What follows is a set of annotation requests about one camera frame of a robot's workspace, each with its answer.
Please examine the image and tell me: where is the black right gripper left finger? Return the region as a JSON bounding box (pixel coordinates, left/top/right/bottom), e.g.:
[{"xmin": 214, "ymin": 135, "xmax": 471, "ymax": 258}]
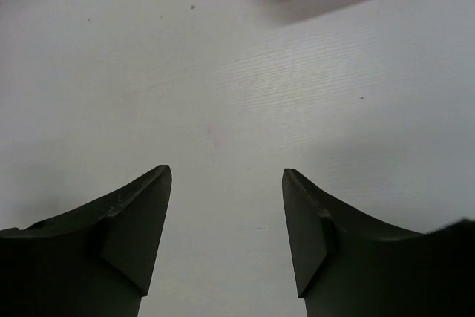
[{"xmin": 1, "ymin": 165, "xmax": 171, "ymax": 316}]

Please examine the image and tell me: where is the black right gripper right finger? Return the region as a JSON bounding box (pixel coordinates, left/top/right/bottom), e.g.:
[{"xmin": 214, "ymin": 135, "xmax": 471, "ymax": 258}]
[{"xmin": 282, "ymin": 169, "xmax": 474, "ymax": 316}]

